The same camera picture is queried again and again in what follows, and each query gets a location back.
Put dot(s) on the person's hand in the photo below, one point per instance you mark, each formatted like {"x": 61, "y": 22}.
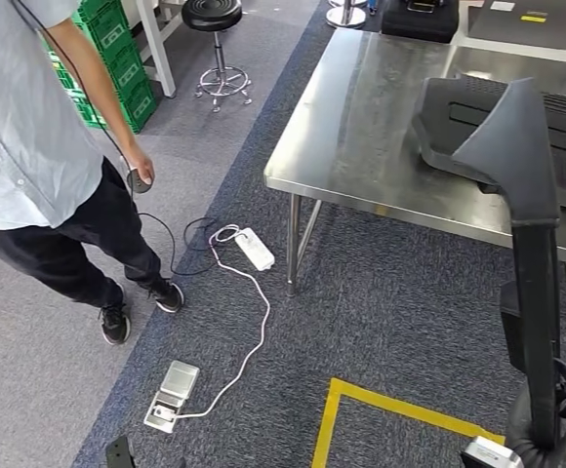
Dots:
{"x": 141, "y": 165}

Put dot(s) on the silver handheld device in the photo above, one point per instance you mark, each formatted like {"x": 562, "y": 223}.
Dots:
{"x": 139, "y": 186}

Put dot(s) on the black plastic bracket part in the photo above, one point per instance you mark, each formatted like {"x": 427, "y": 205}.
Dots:
{"x": 522, "y": 161}

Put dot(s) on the person's forearm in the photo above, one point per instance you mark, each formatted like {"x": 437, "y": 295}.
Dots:
{"x": 92, "y": 84}

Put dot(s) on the stainless steel workbench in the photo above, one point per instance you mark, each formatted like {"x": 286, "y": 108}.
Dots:
{"x": 361, "y": 129}

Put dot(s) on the green plastic crate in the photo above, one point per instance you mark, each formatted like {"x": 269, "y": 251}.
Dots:
{"x": 110, "y": 29}
{"x": 89, "y": 115}
{"x": 139, "y": 106}
{"x": 127, "y": 71}

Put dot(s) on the person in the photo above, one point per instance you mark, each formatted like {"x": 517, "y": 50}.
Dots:
{"x": 19, "y": 129}

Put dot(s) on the white power strip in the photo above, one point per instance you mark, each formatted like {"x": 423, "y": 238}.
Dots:
{"x": 256, "y": 250}

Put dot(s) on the black round stool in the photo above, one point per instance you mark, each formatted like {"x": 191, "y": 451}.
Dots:
{"x": 212, "y": 13}

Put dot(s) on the closed steel floor socket cover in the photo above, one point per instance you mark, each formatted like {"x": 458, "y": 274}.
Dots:
{"x": 181, "y": 380}

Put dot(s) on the open steel floor socket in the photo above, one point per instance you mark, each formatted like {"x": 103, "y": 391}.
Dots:
{"x": 159, "y": 420}

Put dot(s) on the chrome stanchion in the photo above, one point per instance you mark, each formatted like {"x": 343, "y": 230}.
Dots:
{"x": 346, "y": 18}

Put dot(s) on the yellow floor tape square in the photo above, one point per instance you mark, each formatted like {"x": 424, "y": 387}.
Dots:
{"x": 329, "y": 420}

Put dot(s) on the large black textured panel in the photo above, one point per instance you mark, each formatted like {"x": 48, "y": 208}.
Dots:
{"x": 439, "y": 129}

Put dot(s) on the black zip carry case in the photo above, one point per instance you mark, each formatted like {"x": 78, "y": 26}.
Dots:
{"x": 419, "y": 29}

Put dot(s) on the grey laptop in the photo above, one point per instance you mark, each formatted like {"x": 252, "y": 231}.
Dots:
{"x": 532, "y": 26}

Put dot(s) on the grey remote controller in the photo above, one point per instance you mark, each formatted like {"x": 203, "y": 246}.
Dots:
{"x": 424, "y": 5}

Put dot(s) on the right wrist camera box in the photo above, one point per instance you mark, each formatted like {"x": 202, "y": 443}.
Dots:
{"x": 488, "y": 455}

